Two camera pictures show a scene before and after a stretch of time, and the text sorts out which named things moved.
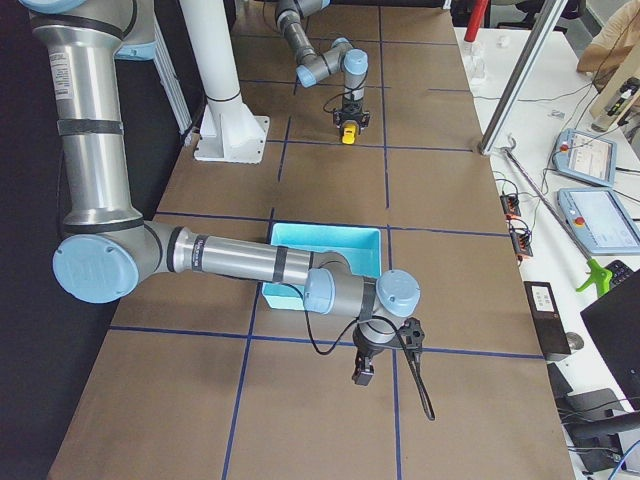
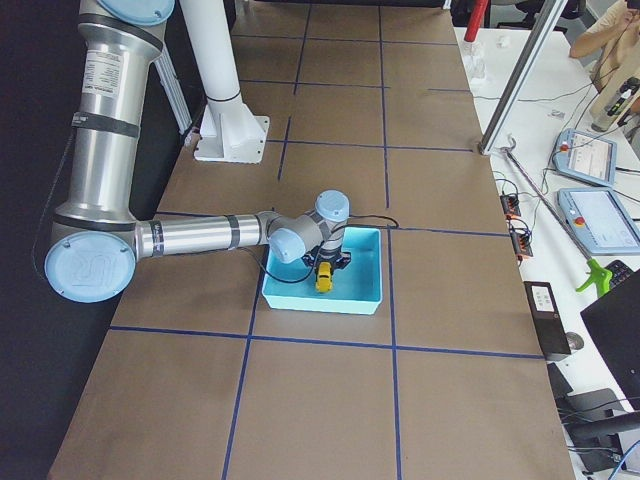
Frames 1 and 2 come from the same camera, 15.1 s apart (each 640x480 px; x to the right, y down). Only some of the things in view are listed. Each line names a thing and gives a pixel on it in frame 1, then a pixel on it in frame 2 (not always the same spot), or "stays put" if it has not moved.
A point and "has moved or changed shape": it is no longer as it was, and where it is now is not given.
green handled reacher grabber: [599, 276] stays put
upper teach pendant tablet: [587, 157] stays put
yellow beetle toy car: [349, 134] has moved or changed shape
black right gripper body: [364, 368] to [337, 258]
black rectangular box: [548, 320] stays put
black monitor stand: [593, 421] stays put
